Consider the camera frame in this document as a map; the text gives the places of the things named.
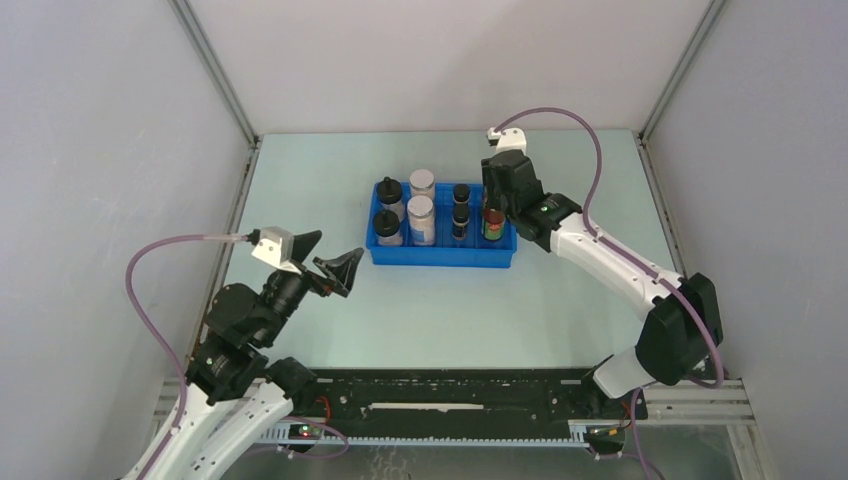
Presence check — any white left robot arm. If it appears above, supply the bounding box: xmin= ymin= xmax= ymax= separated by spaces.
xmin=125 ymin=227 xmax=364 ymax=479

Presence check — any small black-cap spice jar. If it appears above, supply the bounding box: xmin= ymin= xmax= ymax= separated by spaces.
xmin=451 ymin=204 xmax=470 ymax=241
xmin=452 ymin=183 xmax=471 ymax=206

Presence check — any black-lid jar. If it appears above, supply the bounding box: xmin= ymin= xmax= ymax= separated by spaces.
xmin=372 ymin=210 xmax=403 ymax=247
xmin=376 ymin=176 xmax=406 ymax=222

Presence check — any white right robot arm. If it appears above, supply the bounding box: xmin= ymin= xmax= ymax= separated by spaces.
xmin=481 ymin=150 xmax=723 ymax=418

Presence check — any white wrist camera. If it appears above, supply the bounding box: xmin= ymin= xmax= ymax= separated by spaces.
xmin=486 ymin=127 xmax=527 ymax=154
xmin=248 ymin=226 xmax=306 ymax=274

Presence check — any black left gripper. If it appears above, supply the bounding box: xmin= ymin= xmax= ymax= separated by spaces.
xmin=257 ymin=230 xmax=364 ymax=345

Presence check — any silver-lid blue-label jar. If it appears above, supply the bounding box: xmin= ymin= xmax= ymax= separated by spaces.
xmin=407 ymin=195 xmax=436 ymax=246
xmin=409 ymin=169 xmax=435 ymax=200

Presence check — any blue divided plastic bin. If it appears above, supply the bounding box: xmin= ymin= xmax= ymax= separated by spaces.
xmin=365 ymin=182 xmax=517 ymax=268

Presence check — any red sauce bottle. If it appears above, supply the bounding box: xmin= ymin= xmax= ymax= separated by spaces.
xmin=482 ymin=208 xmax=506 ymax=242

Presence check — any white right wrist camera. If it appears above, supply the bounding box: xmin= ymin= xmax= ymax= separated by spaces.
xmin=486 ymin=127 xmax=527 ymax=154

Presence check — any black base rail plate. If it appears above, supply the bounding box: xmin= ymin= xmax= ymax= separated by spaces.
xmin=293 ymin=368 xmax=647 ymax=441

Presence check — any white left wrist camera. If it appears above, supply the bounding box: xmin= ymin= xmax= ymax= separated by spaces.
xmin=248 ymin=226 xmax=306 ymax=274

